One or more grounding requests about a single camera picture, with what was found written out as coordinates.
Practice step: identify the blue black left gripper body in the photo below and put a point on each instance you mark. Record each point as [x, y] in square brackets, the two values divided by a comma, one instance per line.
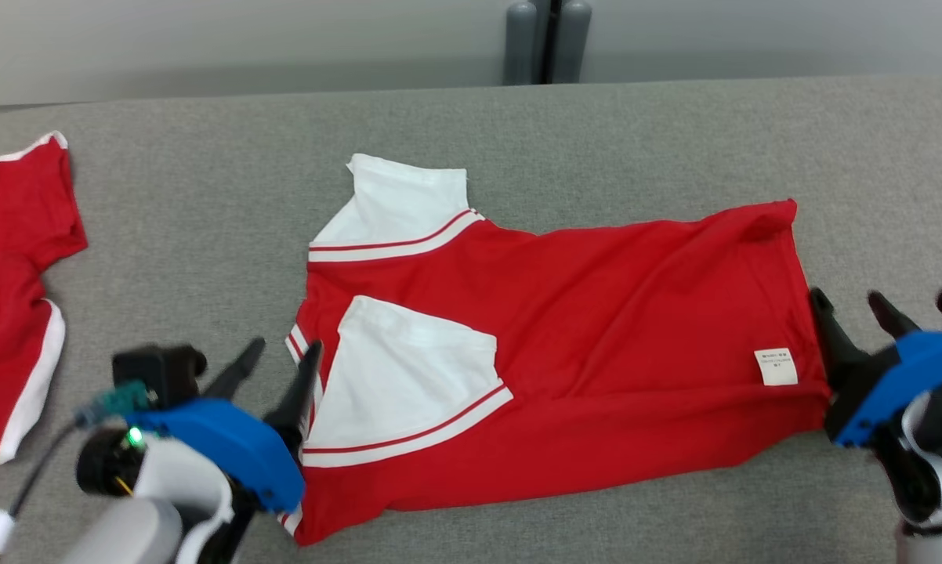
[220, 439]

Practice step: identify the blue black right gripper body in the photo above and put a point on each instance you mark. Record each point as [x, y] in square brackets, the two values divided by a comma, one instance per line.
[886, 384]

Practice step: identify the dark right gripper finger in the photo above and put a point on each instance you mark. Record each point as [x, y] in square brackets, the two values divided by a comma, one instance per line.
[831, 337]
[894, 321]

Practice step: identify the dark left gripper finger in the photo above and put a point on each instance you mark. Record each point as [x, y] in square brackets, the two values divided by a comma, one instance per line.
[236, 372]
[298, 399]

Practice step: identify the red shirt with white sleeves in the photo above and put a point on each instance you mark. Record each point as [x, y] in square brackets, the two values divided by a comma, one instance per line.
[596, 329]

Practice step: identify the red shirt with white trim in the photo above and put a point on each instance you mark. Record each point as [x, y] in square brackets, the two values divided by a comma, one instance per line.
[9, 274]

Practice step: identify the teal left camera connector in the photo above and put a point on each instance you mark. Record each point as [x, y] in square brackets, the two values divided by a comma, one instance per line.
[118, 401]

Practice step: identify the grey rounded post foot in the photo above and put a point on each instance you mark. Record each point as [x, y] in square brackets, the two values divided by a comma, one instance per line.
[520, 43]
[575, 39]

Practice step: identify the grey double partition post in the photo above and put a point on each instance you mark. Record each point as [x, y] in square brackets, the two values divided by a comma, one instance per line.
[548, 39]

